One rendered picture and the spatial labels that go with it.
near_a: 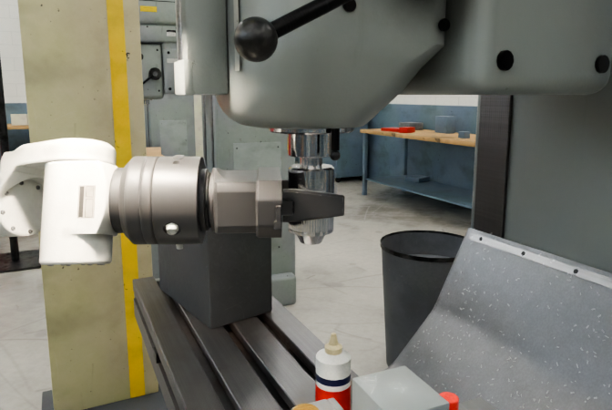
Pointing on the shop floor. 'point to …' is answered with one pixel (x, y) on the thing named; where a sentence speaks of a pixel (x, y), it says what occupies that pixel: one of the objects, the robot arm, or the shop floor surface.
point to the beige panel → (109, 300)
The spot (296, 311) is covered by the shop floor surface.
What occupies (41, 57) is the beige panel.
